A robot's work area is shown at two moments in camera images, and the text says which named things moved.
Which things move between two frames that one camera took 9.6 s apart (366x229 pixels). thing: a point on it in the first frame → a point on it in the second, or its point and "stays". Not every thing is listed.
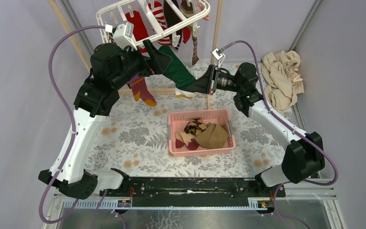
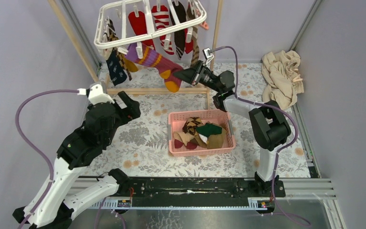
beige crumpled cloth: x=279 y=70 stays
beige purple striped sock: x=182 y=138 stays
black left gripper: x=155 y=63 → x=132 y=111
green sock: x=177 y=71 → x=208 y=129
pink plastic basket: x=200 y=132 stays
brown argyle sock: x=196 y=126 stays
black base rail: x=193 y=192 stays
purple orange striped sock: x=140 y=91 → x=164 y=67
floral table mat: x=134 y=138 stays
